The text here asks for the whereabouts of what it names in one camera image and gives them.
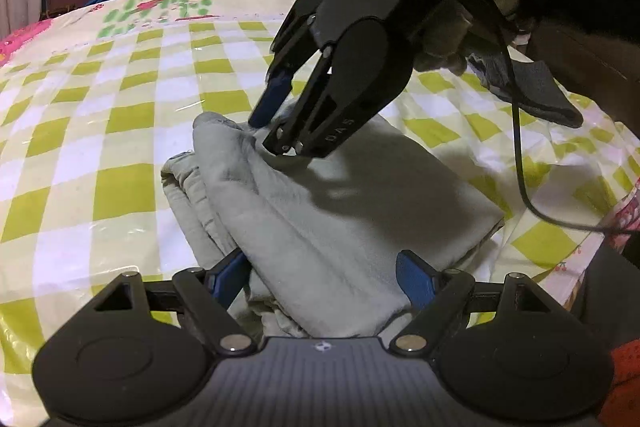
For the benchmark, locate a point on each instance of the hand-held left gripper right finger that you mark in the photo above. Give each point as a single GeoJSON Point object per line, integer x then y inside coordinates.
{"type": "Point", "coordinates": [415, 279]}

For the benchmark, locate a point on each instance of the dark wooden headboard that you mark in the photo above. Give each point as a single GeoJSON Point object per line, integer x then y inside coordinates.
{"type": "Point", "coordinates": [590, 57]}

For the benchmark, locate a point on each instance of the grey-green pants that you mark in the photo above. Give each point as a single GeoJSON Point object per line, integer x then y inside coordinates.
{"type": "Point", "coordinates": [325, 217]}

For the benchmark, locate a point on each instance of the person's right hand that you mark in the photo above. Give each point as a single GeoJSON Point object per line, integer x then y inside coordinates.
{"type": "Point", "coordinates": [445, 42]}

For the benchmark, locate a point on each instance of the yellow checked plastic bed cover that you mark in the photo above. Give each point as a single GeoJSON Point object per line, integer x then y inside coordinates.
{"type": "Point", "coordinates": [75, 132]}

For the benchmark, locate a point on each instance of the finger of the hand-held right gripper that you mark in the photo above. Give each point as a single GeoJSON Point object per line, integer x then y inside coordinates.
{"type": "Point", "coordinates": [272, 97]}
{"type": "Point", "coordinates": [325, 117]}

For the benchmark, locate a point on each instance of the dark grey cloth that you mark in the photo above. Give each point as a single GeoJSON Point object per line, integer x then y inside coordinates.
{"type": "Point", "coordinates": [540, 92]}

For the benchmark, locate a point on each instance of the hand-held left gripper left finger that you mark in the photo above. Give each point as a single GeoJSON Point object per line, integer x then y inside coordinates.
{"type": "Point", "coordinates": [227, 279]}

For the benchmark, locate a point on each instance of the person's dark clothing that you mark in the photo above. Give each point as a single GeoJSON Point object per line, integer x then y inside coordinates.
{"type": "Point", "coordinates": [610, 297]}

